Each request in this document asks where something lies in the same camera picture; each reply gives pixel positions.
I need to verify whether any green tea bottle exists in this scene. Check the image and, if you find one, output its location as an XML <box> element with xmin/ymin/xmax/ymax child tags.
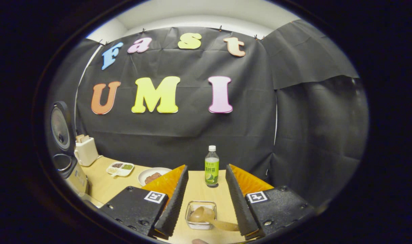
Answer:
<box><xmin>205</xmin><ymin>145</ymin><xmax>220</xmax><ymax>187</ymax></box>

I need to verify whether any black silver rice cooker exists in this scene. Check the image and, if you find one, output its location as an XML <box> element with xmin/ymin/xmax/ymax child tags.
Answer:
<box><xmin>50</xmin><ymin>101</ymin><xmax>89</xmax><ymax>195</ymax></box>

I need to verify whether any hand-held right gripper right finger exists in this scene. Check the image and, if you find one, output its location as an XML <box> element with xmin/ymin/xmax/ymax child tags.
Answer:
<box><xmin>225</xmin><ymin>164</ymin><xmax>316</xmax><ymax>239</ymax></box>

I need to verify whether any wooden spoon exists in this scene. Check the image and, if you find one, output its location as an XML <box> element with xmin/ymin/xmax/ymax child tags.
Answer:
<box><xmin>190</xmin><ymin>206</ymin><xmax>240</xmax><ymax>232</ymax></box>

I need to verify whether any clear chopstick holder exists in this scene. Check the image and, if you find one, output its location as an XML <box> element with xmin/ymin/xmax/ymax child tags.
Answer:
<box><xmin>185</xmin><ymin>201</ymin><xmax>217</xmax><ymax>230</ymax></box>

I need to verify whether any black backdrop cloth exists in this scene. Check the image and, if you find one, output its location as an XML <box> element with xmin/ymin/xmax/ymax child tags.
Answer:
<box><xmin>45</xmin><ymin>19</ymin><xmax>369</xmax><ymax>207</ymax></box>

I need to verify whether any white toaster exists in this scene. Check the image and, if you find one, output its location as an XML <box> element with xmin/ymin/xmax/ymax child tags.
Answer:
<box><xmin>74</xmin><ymin>135</ymin><xmax>100</xmax><ymax>166</ymax></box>

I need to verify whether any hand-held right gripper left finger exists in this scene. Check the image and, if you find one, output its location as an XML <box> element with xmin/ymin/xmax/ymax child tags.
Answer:
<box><xmin>99</xmin><ymin>164</ymin><xmax>189</xmax><ymax>239</ymax></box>

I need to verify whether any white round plate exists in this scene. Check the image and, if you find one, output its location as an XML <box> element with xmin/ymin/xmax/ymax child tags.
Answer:
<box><xmin>138</xmin><ymin>167</ymin><xmax>172</xmax><ymax>186</ymax></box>

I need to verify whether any white divided dish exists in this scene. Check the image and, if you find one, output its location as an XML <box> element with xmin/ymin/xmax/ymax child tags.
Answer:
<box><xmin>106</xmin><ymin>162</ymin><xmax>135</xmax><ymax>177</ymax></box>

